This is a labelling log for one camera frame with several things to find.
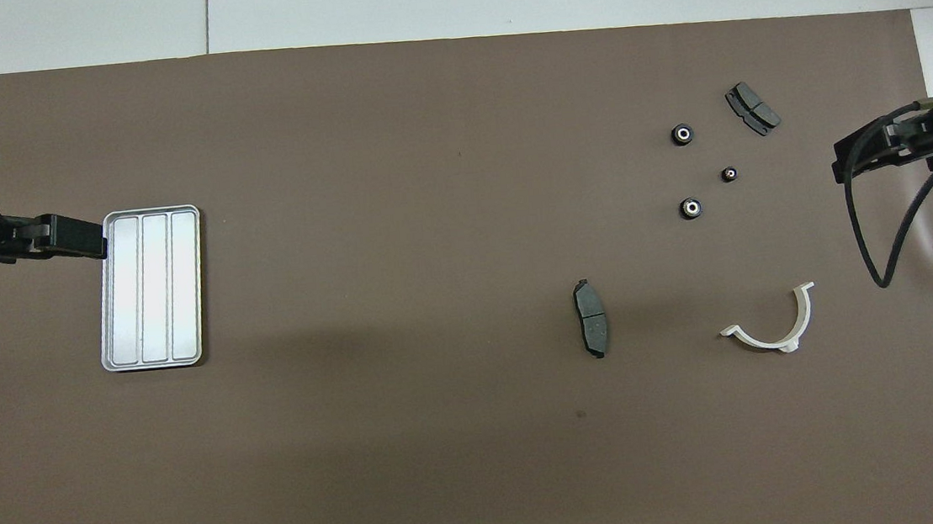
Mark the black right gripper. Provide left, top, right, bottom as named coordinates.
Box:
left=830, top=110, right=933, bottom=184

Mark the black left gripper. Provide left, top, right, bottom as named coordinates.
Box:
left=3, top=208, right=108, bottom=267

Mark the silver metal tray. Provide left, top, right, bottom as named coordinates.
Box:
left=88, top=204, right=214, bottom=375

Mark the short dark brake pad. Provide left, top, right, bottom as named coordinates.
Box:
left=724, top=78, right=783, bottom=140

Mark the long dark brake pad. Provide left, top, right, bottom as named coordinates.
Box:
left=571, top=276, right=612, bottom=361

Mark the brown table mat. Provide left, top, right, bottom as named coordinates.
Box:
left=0, top=0, right=933, bottom=524

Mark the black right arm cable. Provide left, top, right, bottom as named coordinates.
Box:
left=836, top=99, right=933, bottom=292

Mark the white curved plastic bracket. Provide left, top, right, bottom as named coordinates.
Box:
left=715, top=280, right=821, bottom=358

